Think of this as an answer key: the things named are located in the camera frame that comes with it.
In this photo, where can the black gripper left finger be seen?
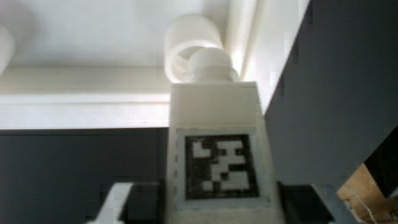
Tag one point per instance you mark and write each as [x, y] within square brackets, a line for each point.
[131, 204]

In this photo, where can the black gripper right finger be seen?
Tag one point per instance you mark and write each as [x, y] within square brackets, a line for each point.
[310, 205]

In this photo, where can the white table leg with tag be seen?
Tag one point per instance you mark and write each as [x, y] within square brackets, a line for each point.
[220, 188]

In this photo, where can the white square tabletop part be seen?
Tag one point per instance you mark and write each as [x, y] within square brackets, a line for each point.
[81, 78]

